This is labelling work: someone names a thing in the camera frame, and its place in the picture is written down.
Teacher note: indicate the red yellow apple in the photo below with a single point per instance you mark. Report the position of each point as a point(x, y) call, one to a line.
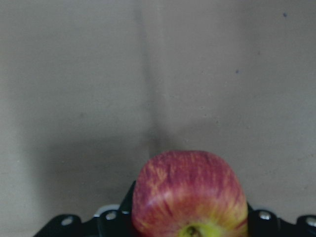
point(188, 194)

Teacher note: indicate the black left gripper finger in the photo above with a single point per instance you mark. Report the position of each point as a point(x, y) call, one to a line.
point(109, 221)

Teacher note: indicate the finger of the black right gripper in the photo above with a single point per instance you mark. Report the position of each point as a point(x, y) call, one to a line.
point(264, 223)

